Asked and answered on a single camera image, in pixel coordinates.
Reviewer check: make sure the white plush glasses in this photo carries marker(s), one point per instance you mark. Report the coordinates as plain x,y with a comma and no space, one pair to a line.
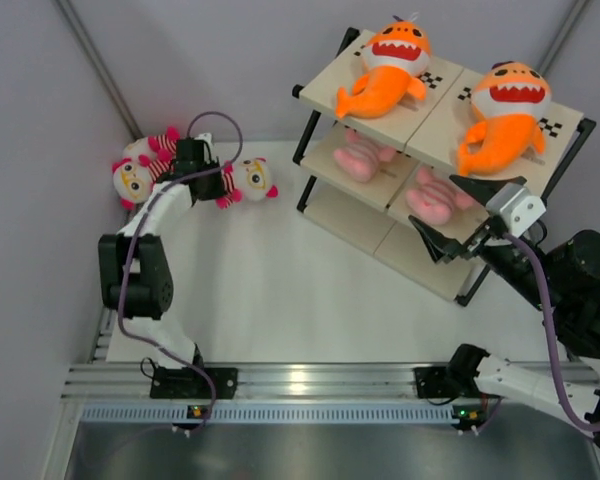
249,179
134,178

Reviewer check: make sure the beige three-tier shelf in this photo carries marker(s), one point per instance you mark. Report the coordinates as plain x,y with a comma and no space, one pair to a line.
373,216

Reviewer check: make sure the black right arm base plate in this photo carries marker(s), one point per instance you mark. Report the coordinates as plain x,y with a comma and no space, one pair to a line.
440,387

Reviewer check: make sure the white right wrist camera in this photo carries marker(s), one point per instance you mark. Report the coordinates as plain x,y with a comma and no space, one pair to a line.
517,207

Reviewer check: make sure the aluminium mounting rail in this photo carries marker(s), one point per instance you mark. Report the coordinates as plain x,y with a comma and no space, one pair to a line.
256,381

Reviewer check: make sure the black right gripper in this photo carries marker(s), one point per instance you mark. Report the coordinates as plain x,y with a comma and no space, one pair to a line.
444,248

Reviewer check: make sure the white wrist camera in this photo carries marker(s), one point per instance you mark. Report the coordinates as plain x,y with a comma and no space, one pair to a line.
517,207
208,145

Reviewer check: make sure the pink striped plush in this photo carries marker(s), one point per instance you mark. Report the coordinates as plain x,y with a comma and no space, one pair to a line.
434,199
360,157

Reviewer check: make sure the orange shark plush front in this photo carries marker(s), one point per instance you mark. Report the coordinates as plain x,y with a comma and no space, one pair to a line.
508,103

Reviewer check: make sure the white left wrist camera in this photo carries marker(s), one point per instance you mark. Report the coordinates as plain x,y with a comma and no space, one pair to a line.
208,145

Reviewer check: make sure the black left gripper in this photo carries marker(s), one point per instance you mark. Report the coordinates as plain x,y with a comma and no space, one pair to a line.
216,193

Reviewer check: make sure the orange shark plush back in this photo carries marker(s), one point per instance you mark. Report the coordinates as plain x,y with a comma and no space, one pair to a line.
394,58

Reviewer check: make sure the orange shark plush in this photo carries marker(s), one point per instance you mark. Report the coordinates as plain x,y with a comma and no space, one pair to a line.
394,58
508,103

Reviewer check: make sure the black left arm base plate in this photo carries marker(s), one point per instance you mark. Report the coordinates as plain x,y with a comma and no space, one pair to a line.
171,384

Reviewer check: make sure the white plush corner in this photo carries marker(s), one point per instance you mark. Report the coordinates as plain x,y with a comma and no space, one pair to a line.
154,147

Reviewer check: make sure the grey slotted cable duct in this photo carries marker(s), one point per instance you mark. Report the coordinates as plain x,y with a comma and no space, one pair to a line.
252,413

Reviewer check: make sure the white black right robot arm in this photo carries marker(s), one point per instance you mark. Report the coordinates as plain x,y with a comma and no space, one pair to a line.
563,284

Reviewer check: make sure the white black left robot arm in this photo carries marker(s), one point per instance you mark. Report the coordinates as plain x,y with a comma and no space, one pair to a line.
136,280

